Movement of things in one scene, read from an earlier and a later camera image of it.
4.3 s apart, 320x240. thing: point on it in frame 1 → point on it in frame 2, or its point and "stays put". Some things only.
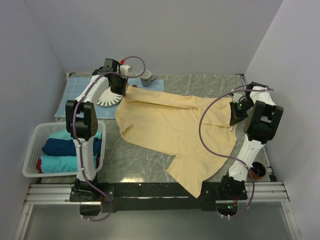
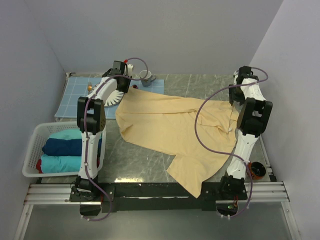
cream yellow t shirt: x=168 y=124 stays put
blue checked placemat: x=73 y=86 stays put
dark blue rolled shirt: x=67 y=147 stays put
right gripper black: x=236 y=116 → x=232 y=97
